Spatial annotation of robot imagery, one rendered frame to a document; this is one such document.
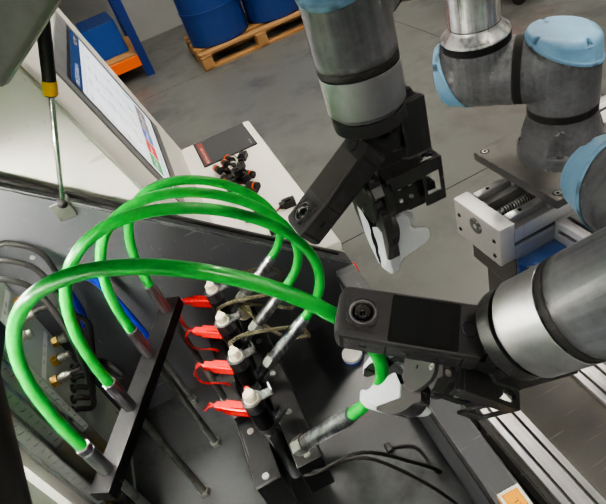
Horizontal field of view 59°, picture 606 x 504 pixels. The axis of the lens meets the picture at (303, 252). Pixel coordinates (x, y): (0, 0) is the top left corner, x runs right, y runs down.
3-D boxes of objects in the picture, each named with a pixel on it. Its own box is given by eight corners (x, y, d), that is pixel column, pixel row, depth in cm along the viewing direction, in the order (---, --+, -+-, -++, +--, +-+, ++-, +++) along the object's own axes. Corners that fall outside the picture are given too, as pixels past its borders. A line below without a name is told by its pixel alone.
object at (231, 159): (272, 191, 127) (265, 173, 124) (232, 210, 126) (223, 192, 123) (247, 153, 145) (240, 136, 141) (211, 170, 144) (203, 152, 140)
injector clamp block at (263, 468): (346, 502, 83) (321, 455, 74) (288, 533, 82) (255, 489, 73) (278, 353, 109) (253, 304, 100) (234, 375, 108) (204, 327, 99)
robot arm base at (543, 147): (562, 118, 106) (564, 71, 100) (627, 145, 95) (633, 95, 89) (499, 150, 104) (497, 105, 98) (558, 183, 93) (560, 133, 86)
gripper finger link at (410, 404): (388, 429, 49) (449, 402, 42) (374, 425, 49) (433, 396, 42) (390, 381, 52) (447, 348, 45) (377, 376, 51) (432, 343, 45)
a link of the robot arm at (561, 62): (599, 117, 87) (606, 35, 78) (511, 120, 93) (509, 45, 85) (603, 81, 94) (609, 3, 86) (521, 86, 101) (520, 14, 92)
